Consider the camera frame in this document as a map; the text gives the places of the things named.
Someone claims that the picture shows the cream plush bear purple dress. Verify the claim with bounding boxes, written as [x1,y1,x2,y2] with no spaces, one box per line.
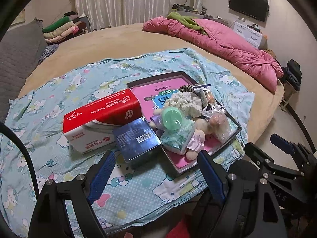
[149,115,211,161]

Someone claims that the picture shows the leopard print scrunchie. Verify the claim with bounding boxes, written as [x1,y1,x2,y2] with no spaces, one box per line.
[178,84,195,93]

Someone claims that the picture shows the red tissue box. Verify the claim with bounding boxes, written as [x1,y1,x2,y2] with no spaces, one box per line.
[63,89,142,154]

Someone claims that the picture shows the blue shiny small box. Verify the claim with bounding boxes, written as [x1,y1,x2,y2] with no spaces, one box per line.
[113,117,162,165]

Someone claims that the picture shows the Hello Kitty blue sheet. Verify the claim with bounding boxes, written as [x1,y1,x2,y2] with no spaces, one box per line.
[5,48,255,233]

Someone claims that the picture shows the clear plastic bag item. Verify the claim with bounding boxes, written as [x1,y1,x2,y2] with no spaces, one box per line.
[202,104,231,143]

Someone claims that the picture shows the mint tissue pack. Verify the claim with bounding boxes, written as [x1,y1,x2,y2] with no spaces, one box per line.
[160,119,196,155]

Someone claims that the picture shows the dark shallow cardboard tray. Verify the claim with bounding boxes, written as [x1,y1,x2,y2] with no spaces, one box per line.
[126,70,243,175]

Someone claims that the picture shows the dark clothes pile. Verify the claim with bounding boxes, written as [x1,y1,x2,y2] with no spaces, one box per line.
[280,59,302,91]

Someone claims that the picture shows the brown item in plastic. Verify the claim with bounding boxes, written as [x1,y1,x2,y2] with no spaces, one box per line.
[193,84,217,108]

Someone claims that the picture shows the green round cup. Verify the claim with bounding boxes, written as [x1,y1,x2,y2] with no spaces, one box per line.
[161,106,183,131]

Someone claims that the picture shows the cream fluffy scrunchie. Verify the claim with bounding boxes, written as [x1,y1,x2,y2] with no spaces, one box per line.
[168,91,202,118]

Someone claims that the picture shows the pink and blue book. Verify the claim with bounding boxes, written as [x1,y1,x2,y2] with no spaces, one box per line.
[129,77,224,169]

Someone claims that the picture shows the white drawer cabinet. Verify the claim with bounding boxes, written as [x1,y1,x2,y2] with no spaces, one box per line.
[233,22,266,49]

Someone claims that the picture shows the pink quilted comforter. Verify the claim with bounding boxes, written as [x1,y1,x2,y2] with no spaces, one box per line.
[142,16,283,93]

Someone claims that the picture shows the round tan bed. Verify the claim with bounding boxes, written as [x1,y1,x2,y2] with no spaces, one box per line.
[19,24,284,142]

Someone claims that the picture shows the stack of folded clothes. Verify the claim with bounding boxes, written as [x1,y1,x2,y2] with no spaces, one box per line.
[42,11,89,45]

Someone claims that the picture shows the grey quilted sofa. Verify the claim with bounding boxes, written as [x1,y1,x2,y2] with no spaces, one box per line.
[0,19,59,122]

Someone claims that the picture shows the green blanket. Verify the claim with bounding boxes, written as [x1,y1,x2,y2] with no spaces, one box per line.
[167,11,207,35]

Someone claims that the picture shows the cluttered dresser table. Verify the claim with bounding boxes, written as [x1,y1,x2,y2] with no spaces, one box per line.
[170,0,229,26]

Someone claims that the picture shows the cream curtains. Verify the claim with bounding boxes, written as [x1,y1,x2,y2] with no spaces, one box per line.
[75,0,171,30]

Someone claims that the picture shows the black cable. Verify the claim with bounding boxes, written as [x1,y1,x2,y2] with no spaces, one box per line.
[0,121,40,199]

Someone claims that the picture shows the wall mounted black television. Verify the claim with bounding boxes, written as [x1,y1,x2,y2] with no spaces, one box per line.
[228,0,269,22]

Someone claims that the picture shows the floral wall painting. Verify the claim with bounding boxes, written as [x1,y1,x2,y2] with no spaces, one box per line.
[11,9,25,26]

